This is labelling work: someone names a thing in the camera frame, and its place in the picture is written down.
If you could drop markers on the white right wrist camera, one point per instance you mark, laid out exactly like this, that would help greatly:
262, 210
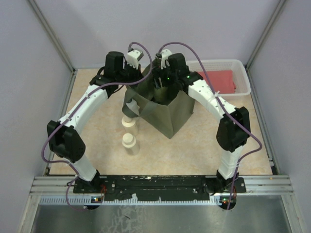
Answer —
163, 56

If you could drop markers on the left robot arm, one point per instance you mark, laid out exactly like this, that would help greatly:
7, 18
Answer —
64, 134

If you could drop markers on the green canvas bag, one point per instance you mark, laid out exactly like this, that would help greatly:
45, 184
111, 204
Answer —
167, 117

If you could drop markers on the cream bottle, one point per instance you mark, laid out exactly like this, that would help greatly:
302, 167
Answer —
130, 144
130, 125

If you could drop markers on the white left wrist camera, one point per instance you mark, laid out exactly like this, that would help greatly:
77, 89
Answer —
133, 57

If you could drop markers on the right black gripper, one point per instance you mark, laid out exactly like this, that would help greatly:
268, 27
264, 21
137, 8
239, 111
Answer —
158, 73

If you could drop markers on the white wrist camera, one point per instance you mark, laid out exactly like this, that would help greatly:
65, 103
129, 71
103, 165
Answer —
133, 57
163, 56

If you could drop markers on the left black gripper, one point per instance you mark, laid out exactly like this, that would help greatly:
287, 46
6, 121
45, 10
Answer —
138, 74

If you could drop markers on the white slotted cable duct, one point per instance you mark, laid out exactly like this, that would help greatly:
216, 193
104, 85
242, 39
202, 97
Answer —
94, 201

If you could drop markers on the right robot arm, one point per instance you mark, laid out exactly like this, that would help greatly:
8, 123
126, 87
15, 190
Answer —
233, 121

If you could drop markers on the white plastic basket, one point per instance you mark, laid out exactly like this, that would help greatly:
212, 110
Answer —
240, 78

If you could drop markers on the rear white bottle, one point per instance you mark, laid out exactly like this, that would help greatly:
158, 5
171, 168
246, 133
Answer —
133, 106

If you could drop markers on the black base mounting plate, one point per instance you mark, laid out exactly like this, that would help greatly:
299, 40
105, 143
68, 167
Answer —
180, 187

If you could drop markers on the red folded cloth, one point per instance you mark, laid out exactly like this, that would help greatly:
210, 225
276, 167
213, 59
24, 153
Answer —
221, 80

